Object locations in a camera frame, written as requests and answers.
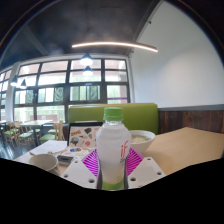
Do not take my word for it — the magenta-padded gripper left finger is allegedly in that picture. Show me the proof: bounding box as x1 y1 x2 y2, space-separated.
60 148 101 190

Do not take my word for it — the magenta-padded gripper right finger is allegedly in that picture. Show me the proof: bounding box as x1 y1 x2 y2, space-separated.
124 147 167 190

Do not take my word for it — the white bowl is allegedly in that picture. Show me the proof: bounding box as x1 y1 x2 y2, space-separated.
128 129 157 156

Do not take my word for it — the green bench sofa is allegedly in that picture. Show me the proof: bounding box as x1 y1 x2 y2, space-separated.
67 102 159 136

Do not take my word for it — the black-framed sticker-covered tablet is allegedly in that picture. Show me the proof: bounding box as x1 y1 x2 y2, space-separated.
67 121 104 150

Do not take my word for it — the beige printed paper cup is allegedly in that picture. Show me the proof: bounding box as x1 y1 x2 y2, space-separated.
28 152 62 177

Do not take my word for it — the group of wooden green-seat chairs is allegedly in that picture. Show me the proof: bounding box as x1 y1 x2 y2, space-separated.
0 119 66 151

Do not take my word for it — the white paper sheet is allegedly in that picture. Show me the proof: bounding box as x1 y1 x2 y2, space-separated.
29 139 69 157

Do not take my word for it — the wooden dining table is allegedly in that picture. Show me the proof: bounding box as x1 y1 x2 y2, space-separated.
19 119 54 148

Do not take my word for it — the group of pendant lamps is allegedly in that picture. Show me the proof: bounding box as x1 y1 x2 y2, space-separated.
9 53 95 89

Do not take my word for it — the long linear ceiling light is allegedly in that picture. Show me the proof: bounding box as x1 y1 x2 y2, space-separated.
71 41 159 53

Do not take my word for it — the white green-capped drink bottle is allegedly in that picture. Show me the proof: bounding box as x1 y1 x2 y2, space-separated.
95 106 132 191

